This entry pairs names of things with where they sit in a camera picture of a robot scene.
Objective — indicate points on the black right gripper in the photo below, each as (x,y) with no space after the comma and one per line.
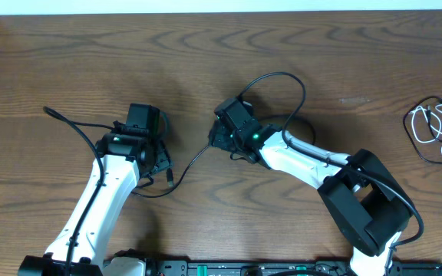
(216,136)

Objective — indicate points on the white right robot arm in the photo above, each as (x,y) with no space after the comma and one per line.
(367,204)

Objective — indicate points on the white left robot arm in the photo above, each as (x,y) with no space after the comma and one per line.
(129,152)

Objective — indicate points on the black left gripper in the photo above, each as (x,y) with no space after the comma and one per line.
(164,161)

